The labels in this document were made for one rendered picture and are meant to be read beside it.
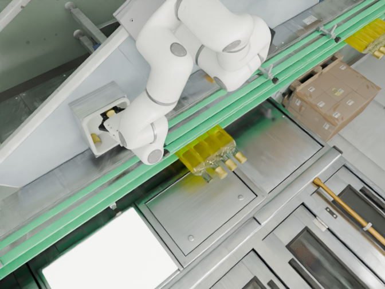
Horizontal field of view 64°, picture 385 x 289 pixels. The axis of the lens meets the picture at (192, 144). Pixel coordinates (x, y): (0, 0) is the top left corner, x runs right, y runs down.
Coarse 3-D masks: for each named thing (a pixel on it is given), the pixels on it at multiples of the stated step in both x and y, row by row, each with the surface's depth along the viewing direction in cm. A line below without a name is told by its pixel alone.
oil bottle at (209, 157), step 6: (198, 138) 132; (192, 144) 130; (198, 144) 130; (204, 144) 130; (198, 150) 128; (204, 150) 128; (210, 150) 129; (204, 156) 127; (210, 156) 127; (210, 162) 126
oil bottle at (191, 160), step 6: (180, 150) 128; (186, 150) 128; (192, 150) 128; (180, 156) 128; (186, 156) 127; (192, 156) 127; (198, 156) 127; (186, 162) 127; (192, 162) 125; (198, 162) 125; (204, 162) 126; (192, 168) 125; (198, 168) 124; (204, 168) 125; (198, 174) 126
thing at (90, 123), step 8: (112, 104) 100; (120, 104) 110; (128, 104) 105; (96, 112) 98; (88, 120) 98; (96, 120) 111; (88, 128) 111; (96, 128) 114; (88, 136) 103; (104, 136) 118; (96, 144) 116; (104, 144) 116; (112, 144) 117; (96, 152) 112; (104, 152) 116
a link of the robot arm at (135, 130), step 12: (144, 96) 74; (132, 108) 76; (144, 108) 74; (156, 108) 73; (168, 108) 74; (120, 120) 80; (132, 120) 76; (144, 120) 75; (120, 132) 82; (132, 132) 77; (144, 132) 83; (132, 144) 81; (144, 144) 85
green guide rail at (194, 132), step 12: (372, 12) 182; (360, 24) 175; (336, 36) 168; (324, 48) 162; (300, 60) 156; (288, 72) 151; (264, 84) 146; (252, 96) 141; (228, 108) 137; (216, 120) 133; (192, 132) 129; (168, 144) 125; (180, 144) 125
